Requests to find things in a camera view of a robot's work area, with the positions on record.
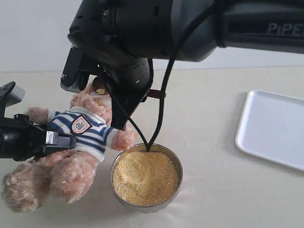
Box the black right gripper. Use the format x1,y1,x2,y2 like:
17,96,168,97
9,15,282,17
95,58,153,131

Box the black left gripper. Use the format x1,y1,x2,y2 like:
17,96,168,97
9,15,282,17
0,114,76,162

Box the dark red wooden spoon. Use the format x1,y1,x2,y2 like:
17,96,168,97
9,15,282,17
92,76,161,99

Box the tan teddy bear striped sweater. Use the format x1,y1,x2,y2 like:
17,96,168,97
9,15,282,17
1,79,137,213

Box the yellow millet grains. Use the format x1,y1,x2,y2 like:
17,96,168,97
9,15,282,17
113,152,178,207

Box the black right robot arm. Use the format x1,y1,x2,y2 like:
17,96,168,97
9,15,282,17
60,0,304,130

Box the steel bowl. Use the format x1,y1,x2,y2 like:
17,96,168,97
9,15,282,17
110,143,183,213

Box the white plastic tray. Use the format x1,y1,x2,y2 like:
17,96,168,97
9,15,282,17
235,90,304,171

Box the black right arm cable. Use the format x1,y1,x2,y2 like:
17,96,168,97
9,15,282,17
98,0,226,152

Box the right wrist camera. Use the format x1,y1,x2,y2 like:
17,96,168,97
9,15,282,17
60,45,97,94

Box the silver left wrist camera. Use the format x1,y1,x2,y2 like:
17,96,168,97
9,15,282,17
0,81,26,117

